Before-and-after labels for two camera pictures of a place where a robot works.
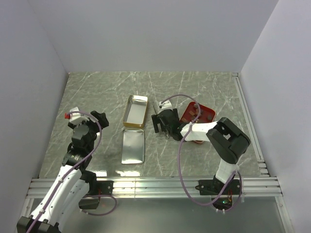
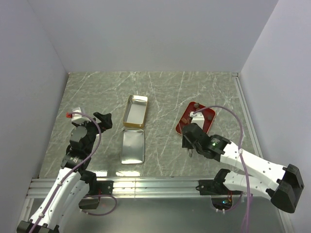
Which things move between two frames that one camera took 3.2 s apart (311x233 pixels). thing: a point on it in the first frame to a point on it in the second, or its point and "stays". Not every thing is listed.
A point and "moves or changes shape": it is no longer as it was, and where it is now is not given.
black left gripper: x=101 y=118 stays
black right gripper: x=155 y=119 to x=185 y=143
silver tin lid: x=132 y=149 stays
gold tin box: x=135 y=111 stays
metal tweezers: x=154 y=109 moves or changes shape
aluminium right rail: x=263 y=169 stays
